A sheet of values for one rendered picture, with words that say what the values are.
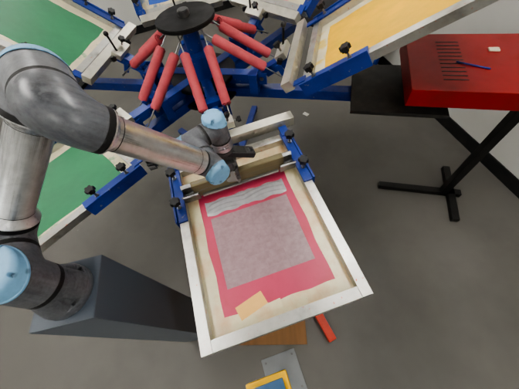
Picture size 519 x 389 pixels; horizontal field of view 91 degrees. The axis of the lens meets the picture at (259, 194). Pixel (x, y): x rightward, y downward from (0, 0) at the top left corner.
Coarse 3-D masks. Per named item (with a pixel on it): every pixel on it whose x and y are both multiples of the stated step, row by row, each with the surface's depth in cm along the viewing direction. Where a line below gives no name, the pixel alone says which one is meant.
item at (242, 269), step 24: (216, 192) 114; (216, 216) 108; (240, 216) 106; (216, 240) 102; (240, 240) 101; (216, 264) 97; (240, 264) 96; (264, 264) 95; (240, 288) 91; (264, 288) 90
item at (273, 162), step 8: (264, 160) 107; (272, 160) 107; (280, 160) 108; (240, 168) 106; (248, 168) 106; (256, 168) 108; (264, 168) 109; (272, 168) 111; (240, 176) 108; (248, 176) 110; (192, 184) 105; (200, 184) 105; (208, 184) 106; (224, 184) 110; (200, 192) 109
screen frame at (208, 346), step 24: (264, 144) 121; (312, 192) 104; (192, 240) 100; (336, 240) 93; (192, 264) 94; (192, 288) 90; (360, 288) 83; (288, 312) 82; (312, 312) 81; (240, 336) 80
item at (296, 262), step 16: (272, 176) 115; (288, 192) 110; (256, 208) 107; (272, 208) 106; (288, 208) 106; (256, 224) 104; (272, 224) 103; (288, 224) 102; (304, 224) 101; (272, 240) 99; (288, 240) 98; (304, 240) 98; (272, 256) 96; (288, 256) 95; (304, 256) 94; (320, 256) 94; (272, 272) 93; (288, 272) 92; (304, 272) 91; (320, 272) 91; (288, 288) 89; (304, 288) 89
